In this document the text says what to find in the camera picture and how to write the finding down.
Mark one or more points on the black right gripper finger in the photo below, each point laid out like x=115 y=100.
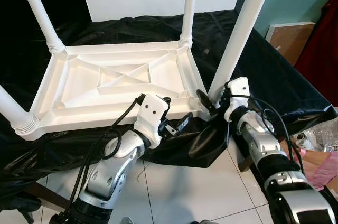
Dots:
x=205 y=100

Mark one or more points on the white plastic table top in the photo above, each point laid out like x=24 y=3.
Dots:
x=79 y=76

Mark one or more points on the brown wooden table leg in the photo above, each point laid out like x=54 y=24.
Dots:
x=47 y=195
x=245 y=161

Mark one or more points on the black plastic table cover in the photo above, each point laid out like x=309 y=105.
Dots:
x=274 y=76

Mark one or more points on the grey robot left foot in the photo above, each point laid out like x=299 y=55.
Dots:
x=127 y=221

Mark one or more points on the grey robot foot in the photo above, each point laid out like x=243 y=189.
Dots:
x=127 y=221
x=206 y=222

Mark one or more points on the grey robot right foot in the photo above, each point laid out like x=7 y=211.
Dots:
x=206 y=222

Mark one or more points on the clear plastic bag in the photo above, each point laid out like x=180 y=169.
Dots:
x=322 y=134

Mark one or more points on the dark red fabric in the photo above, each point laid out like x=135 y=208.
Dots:
x=322 y=49

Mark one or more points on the pink plastic bag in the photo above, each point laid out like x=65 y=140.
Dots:
x=325 y=171

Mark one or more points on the black chair base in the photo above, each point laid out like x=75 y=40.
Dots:
x=18 y=205

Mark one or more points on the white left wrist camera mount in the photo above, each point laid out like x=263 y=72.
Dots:
x=150 y=113

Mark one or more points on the brown board with white frame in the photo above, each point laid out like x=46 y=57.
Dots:
x=293 y=39

